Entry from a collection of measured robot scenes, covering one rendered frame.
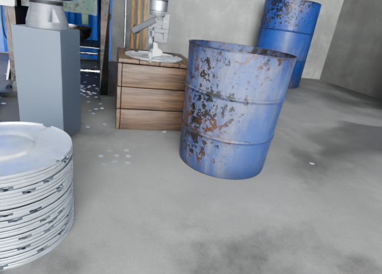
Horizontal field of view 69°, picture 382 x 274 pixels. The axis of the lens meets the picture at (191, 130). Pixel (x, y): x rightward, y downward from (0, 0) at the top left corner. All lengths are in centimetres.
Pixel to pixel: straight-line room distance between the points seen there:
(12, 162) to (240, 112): 68
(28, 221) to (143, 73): 87
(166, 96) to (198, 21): 214
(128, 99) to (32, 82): 41
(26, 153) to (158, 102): 81
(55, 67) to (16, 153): 55
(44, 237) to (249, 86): 73
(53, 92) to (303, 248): 103
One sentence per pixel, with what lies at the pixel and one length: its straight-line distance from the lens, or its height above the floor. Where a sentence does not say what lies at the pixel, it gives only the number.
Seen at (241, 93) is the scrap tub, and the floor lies 35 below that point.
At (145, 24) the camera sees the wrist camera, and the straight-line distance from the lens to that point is 127.
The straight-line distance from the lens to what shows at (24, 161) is 70.
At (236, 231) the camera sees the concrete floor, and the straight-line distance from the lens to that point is 88.
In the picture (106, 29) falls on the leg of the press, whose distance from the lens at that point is 181.
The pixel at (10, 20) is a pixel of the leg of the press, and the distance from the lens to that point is 186.
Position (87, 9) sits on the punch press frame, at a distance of 187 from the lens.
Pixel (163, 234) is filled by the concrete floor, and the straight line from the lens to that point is 82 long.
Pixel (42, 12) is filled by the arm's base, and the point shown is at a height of 51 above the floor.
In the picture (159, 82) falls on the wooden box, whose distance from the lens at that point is 138.
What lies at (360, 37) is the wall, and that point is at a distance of 421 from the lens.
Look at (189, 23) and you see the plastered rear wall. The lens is 342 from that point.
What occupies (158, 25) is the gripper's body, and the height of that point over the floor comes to 51.
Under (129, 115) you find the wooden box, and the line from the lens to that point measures 141.
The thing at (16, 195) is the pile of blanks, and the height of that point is 19.
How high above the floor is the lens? 56
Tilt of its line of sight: 22 degrees down
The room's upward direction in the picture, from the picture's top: 8 degrees clockwise
